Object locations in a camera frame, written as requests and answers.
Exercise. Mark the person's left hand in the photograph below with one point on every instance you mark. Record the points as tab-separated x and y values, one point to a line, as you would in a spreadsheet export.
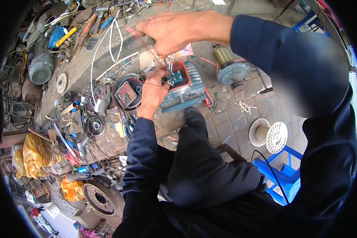
150	95

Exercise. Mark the person's right hand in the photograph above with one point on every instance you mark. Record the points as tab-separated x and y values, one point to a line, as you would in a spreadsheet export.
172	31

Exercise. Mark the person's right fingers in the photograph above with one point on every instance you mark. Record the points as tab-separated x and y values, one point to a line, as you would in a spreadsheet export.
154	37

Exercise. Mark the person's left fingers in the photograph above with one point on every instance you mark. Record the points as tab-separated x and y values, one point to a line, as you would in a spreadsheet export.
160	76

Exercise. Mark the teal electric motor red box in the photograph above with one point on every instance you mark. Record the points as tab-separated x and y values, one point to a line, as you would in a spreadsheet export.
186	89

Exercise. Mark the pink paper card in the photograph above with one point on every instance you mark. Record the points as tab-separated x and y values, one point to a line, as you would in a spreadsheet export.
185	51

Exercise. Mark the black motor end cover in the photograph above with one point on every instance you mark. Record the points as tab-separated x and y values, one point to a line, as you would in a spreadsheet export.
126	94

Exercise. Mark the steel hammer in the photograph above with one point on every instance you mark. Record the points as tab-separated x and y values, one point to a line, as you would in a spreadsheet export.
98	17

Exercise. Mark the grey work glove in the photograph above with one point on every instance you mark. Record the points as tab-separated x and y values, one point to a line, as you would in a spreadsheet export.
104	99

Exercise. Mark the motor rotor with grey cap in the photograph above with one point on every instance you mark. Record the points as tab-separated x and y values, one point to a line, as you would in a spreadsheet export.
230	70

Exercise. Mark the heap of tools and scrap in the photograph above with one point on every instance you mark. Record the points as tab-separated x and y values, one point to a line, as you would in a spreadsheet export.
62	35

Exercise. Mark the metal fan impeller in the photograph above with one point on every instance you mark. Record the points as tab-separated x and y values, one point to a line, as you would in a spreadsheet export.
72	120

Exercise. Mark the white round disc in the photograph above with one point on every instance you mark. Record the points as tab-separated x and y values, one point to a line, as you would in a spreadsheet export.
62	83

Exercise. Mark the person's legs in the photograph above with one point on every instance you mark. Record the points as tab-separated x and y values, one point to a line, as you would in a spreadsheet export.
202	166

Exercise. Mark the grey round electric motor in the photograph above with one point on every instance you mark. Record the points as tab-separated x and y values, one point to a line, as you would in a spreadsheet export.
41	69

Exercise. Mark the blue cylindrical capacitor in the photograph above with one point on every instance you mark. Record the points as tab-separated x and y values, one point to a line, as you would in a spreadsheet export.
83	169

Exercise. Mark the brown rusty motor housing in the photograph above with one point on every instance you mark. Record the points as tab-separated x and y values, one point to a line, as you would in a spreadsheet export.
31	92

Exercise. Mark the white plastic spool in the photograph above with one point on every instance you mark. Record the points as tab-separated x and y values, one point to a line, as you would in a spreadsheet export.
275	137

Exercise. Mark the rusty metal wheel disc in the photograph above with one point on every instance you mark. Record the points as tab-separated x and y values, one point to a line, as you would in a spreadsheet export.
99	197

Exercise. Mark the orange plastic bag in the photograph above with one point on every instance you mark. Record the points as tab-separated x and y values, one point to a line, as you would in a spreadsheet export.
72	190

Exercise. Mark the yellow plastic bag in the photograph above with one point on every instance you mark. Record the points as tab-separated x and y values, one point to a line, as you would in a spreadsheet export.
32	154

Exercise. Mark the blue plastic stool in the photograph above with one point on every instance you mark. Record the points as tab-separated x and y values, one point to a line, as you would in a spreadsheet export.
285	175

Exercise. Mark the grey metal beam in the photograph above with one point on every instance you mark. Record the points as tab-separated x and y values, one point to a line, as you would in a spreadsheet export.
327	28

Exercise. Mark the person's body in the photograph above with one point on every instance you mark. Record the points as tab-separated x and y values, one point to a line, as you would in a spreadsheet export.
324	166

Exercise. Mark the blue metal chair frame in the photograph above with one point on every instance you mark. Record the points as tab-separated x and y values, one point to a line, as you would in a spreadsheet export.
306	20

